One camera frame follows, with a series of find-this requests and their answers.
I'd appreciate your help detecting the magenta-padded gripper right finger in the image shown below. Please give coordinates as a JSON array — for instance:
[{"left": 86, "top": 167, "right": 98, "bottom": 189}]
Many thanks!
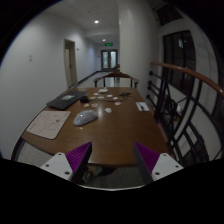
[{"left": 133, "top": 141, "right": 185, "bottom": 185}]

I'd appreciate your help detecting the thin black cable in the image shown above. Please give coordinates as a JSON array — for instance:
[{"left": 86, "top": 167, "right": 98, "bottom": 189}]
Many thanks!
[{"left": 99, "top": 92, "right": 136, "bottom": 103}]

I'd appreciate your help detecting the dark wooden armchair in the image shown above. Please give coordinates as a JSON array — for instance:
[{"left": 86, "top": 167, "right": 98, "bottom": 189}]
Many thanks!
[{"left": 93, "top": 70, "right": 140, "bottom": 89}]

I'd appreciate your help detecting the closed black laptop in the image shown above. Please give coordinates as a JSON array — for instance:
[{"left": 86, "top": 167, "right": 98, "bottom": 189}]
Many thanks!
[{"left": 45, "top": 90, "right": 90, "bottom": 111}]

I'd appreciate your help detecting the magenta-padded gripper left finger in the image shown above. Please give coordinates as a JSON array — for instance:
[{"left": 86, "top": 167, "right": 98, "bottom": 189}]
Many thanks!
[{"left": 39, "top": 141, "right": 93, "bottom": 185}]

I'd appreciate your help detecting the black railing with wooden handrail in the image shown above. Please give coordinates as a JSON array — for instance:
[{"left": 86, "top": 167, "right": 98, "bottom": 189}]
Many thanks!
[{"left": 146, "top": 60, "right": 224, "bottom": 168}]

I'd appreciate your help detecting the translucent grey computer mouse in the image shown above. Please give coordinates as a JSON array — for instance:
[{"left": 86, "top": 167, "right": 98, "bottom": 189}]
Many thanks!
[{"left": 72, "top": 109, "right": 99, "bottom": 127}]

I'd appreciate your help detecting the beige side door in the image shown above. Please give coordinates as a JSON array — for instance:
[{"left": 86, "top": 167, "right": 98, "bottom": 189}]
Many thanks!
[{"left": 63, "top": 38, "right": 79, "bottom": 88}]

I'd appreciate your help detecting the glazed double door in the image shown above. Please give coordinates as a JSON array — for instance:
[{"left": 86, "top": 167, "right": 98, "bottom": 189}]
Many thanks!
[{"left": 100, "top": 49, "right": 119, "bottom": 72}]

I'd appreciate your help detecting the dark framed window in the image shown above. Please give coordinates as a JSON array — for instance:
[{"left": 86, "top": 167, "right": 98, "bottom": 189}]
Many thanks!
[{"left": 162, "top": 30, "right": 197, "bottom": 96}]

